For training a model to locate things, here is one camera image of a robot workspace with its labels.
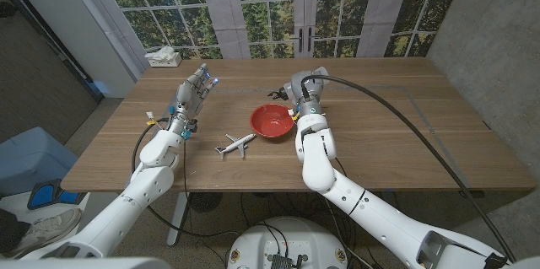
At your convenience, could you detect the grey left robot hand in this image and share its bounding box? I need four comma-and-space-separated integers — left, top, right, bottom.
166, 62, 220, 139

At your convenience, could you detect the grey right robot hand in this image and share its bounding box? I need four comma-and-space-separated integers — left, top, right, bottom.
282, 69, 327, 117

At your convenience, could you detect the red bowl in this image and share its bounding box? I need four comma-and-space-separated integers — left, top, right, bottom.
249, 103, 296, 139

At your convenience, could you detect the white toy airplane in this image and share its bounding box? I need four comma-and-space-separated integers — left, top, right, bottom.
214, 132, 257, 160

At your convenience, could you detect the white tissue box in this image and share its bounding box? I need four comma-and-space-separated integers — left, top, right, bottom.
144, 46, 183, 68

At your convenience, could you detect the wooden panel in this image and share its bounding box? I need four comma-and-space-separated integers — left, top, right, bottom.
130, 85, 473, 186

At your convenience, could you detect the printed window backdrop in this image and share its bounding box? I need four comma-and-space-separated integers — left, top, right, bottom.
67, 0, 470, 80

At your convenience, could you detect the black round fan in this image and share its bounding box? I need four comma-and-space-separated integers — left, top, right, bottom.
188, 191, 224, 213

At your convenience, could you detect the white table leg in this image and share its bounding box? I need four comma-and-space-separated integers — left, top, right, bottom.
166, 191, 191, 247

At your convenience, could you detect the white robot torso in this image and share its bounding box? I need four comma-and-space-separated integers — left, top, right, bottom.
226, 216, 348, 269

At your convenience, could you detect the dark door panel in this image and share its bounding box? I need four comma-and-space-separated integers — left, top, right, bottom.
0, 0, 105, 143

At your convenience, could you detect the blue upholstered seat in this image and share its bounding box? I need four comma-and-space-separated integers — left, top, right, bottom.
0, 126, 79, 196

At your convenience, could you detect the white pedal with blue pads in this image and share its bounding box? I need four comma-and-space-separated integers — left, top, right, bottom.
0, 178, 92, 224

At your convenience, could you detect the grey white sneaker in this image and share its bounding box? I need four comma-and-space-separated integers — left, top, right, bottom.
6, 207, 84, 260

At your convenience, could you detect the dark trouser leg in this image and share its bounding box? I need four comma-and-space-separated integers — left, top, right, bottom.
0, 208, 33, 256

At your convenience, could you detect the thin black left wrist cable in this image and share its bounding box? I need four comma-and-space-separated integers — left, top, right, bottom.
181, 137, 231, 268

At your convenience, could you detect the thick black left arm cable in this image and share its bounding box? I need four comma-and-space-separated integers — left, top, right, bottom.
131, 119, 240, 239

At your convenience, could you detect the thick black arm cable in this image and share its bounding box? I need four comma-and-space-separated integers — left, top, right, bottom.
131, 119, 240, 239
299, 73, 518, 264

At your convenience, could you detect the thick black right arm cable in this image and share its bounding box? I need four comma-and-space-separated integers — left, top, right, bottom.
299, 73, 518, 264

